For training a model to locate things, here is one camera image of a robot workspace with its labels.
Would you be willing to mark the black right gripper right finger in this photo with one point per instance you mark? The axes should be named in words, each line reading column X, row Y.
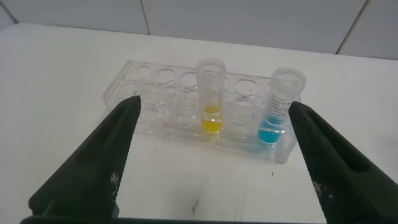
column 342, row 174

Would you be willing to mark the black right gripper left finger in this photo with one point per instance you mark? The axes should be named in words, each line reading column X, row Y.
column 93, row 168

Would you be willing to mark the clear plastic test tube rack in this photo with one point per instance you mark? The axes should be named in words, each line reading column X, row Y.
column 174, row 124

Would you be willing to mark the test tube with yellow pigment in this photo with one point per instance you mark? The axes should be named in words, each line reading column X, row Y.
column 211, row 93

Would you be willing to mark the test tube with blue pigment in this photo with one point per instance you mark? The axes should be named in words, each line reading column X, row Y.
column 280, row 102

